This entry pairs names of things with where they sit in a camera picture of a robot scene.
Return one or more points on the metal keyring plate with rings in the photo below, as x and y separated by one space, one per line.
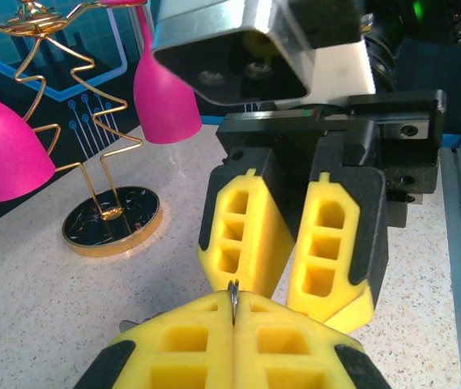
234 302

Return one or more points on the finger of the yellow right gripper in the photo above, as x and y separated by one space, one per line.
359 227
262 243

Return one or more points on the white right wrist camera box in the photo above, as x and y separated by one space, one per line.
335 69

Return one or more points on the pink plastic goblet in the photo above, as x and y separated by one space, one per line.
165 105
3 154

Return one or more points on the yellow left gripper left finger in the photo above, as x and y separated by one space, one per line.
173 356

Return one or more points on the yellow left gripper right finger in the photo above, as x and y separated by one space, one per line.
295 356

